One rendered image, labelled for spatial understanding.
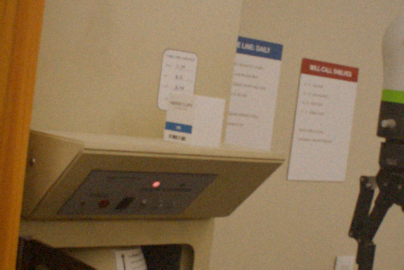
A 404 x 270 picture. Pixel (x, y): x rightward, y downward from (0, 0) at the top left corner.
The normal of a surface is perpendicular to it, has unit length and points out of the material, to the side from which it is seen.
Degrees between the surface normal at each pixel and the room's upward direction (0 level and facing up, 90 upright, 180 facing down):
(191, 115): 90
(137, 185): 135
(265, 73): 90
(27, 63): 90
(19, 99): 90
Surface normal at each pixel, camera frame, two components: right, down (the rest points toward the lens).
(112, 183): 0.39, 0.79
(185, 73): 0.67, 0.12
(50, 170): -0.73, -0.06
